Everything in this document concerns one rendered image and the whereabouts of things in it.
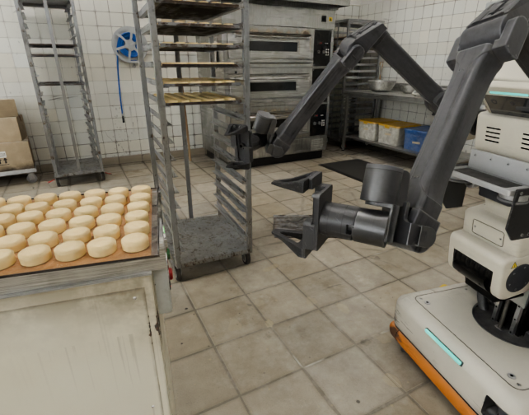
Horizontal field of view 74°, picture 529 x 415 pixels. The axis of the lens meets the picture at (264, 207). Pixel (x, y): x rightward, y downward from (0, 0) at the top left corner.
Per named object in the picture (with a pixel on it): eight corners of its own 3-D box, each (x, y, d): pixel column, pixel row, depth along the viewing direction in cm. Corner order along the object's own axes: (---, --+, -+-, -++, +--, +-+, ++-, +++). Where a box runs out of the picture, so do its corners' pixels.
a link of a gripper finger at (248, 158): (217, 150, 107) (234, 144, 114) (218, 173, 110) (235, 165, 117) (236, 152, 104) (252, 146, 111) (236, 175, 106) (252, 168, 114)
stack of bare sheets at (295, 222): (273, 237, 269) (273, 234, 268) (273, 216, 306) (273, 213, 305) (352, 238, 268) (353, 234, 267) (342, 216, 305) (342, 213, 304)
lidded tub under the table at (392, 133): (374, 142, 492) (376, 123, 482) (398, 138, 512) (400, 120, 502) (395, 146, 460) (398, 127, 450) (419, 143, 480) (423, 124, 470)
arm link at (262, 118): (281, 157, 119) (278, 146, 127) (293, 127, 113) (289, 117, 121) (248, 149, 116) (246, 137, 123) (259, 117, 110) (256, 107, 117)
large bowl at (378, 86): (360, 90, 501) (361, 80, 495) (381, 90, 517) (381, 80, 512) (380, 93, 469) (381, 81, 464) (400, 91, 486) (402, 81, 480)
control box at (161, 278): (157, 314, 80) (149, 262, 75) (154, 263, 101) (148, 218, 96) (173, 311, 81) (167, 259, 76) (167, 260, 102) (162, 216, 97)
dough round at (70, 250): (81, 261, 63) (78, 251, 62) (51, 263, 62) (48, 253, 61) (90, 248, 67) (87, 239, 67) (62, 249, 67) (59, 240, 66)
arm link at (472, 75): (535, 29, 59) (472, 48, 69) (517, 6, 57) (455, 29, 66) (437, 262, 55) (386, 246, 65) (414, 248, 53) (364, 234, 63)
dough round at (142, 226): (119, 236, 72) (118, 227, 71) (135, 226, 76) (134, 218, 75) (139, 240, 70) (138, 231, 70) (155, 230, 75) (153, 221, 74)
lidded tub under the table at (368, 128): (354, 137, 525) (356, 118, 515) (379, 134, 544) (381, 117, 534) (372, 141, 493) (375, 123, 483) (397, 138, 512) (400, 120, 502)
